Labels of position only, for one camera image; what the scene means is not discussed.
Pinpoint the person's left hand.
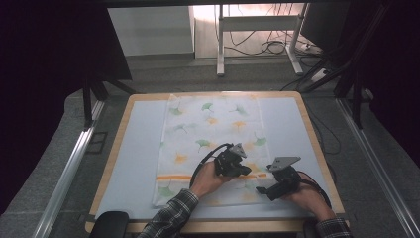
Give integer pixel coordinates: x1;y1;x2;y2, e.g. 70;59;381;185
189;161;234;199

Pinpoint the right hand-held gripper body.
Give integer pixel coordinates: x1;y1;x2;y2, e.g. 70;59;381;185
265;156;302;200

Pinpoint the aluminium floor rail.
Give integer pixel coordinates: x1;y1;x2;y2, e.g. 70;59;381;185
334;97;420;238
31;98;107;238

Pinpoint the black floor cables bundle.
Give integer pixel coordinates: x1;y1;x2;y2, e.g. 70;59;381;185
227;3;328;58

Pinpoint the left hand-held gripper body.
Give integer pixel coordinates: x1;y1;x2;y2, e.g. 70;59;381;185
213;142;249;178

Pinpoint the thin black floor cable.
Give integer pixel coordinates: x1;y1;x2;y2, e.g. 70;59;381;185
305;104;342;157

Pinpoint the white cabinet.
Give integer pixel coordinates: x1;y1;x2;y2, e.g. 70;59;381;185
106;5;196;58

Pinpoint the black metal stand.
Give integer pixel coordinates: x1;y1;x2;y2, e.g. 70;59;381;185
81;73;142;131
298;3;392;131

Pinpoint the black chair armrest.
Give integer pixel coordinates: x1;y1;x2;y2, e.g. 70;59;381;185
88;210;131;238

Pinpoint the white leaf-print towel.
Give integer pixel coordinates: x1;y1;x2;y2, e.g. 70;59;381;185
152;93;276;208

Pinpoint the person's right hand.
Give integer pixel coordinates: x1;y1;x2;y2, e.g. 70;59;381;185
282;182;332;221

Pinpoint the white desk frame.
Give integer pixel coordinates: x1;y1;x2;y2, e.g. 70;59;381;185
215;3;310;77

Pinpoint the dark curtain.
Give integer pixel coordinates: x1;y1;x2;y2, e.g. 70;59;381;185
343;0;420;168
0;0;134;216

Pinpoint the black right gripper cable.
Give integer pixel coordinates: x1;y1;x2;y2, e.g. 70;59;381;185
296;170;333;210

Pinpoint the white power strip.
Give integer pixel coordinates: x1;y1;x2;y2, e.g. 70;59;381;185
309;66;332;84

